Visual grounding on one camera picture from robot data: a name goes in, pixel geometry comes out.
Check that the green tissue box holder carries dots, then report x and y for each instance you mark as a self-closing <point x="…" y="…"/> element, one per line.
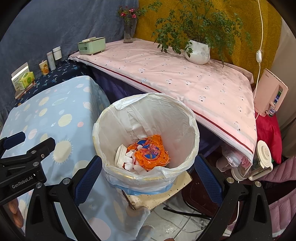
<point x="92" y="45"/>

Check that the person's hand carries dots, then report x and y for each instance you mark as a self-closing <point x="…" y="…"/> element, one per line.
<point x="17" y="215"/>

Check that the white cardboard box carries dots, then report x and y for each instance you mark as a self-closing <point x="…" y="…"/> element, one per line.
<point x="18" y="74"/>

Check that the navy patterned cloth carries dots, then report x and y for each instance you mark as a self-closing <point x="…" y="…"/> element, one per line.
<point x="68" y="69"/>

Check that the potted green plant white pot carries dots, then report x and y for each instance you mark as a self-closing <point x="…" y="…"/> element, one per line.
<point x="177" y="25"/>

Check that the orange snack wrapper blue logo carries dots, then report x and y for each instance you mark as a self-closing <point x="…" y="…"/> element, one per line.
<point x="153" y="153"/>

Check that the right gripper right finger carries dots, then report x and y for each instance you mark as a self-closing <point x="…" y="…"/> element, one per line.
<point x="248" y="201"/>

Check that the white tissue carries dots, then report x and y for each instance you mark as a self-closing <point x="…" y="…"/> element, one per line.
<point x="130" y="163"/>

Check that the brown pencil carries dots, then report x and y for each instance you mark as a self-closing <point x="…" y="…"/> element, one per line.
<point x="20" y="93"/>

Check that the red cloth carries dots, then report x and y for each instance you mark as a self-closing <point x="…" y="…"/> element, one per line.
<point x="268" y="130"/>

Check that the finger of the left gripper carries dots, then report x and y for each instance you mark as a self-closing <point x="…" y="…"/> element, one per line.
<point x="12" y="141"/>

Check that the green tissue pack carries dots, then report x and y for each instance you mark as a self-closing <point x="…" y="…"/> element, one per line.
<point x="26" y="80"/>

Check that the pink bed sheet cloth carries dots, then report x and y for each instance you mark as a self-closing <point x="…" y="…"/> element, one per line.
<point x="219" y="94"/>

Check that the mustard yellow backdrop cloth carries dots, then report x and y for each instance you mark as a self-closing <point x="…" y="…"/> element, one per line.
<point x="271" y="35"/>

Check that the white lined trash bin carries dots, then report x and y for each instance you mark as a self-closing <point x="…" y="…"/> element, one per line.
<point x="139" y="116"/>

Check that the cream orange printed cup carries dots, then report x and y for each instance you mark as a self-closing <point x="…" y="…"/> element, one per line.
<point x="44" y="67"/>

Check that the tall white bottle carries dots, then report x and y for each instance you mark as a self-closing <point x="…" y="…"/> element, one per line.
<point x="51" y="60"/>

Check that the white jar dark base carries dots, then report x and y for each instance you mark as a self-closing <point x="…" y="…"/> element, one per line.
<point x="57" y="55"/>

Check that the pink white appliance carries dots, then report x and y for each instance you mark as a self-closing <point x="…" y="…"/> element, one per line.
<point x="269" y="94"/>

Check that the white electric kettle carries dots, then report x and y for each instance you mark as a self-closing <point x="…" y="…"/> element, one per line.
<point x="260" y="166"/>

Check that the glass vase red flowers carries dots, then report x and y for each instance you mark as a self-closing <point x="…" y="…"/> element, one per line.
<point x="130" y="17"/>

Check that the white power cable switch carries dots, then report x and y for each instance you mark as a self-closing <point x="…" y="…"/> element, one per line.
<point x="259" y="51"/>

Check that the blue grey backdrop cloth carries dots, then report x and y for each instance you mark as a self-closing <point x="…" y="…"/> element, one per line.
<point x="31" y="29"/>

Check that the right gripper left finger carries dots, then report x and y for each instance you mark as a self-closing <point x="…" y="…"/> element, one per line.
<point x="43" y="222"/>

